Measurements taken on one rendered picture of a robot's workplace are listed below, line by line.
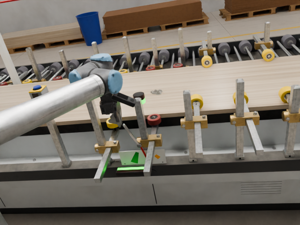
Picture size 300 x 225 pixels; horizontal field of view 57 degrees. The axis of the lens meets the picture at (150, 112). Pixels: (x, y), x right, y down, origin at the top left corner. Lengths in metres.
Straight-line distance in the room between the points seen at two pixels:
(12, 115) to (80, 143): 1.11
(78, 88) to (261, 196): 1.55
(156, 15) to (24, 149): 5.59
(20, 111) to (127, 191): 1.40
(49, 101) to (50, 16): 8.14
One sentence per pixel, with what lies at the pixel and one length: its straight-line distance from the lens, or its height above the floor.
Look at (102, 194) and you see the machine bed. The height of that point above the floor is 0.23.
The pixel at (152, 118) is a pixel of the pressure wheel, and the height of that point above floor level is 0.90.
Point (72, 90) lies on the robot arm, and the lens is 0.97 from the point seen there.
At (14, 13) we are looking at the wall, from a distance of 9.40.
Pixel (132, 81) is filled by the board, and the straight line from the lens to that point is 2.18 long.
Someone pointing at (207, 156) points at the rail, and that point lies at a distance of 1.62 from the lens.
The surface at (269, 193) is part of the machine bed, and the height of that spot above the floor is 0.20.
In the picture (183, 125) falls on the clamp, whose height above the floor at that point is 0.95.
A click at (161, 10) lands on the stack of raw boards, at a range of 7.15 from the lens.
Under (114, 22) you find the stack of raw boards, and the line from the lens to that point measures 7.25.
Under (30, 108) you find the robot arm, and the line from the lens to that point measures 0.89.
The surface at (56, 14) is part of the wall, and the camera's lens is 8.94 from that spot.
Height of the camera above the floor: 1.74
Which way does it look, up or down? 30 degrees down
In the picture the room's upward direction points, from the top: 10 degrees counter-clockwise
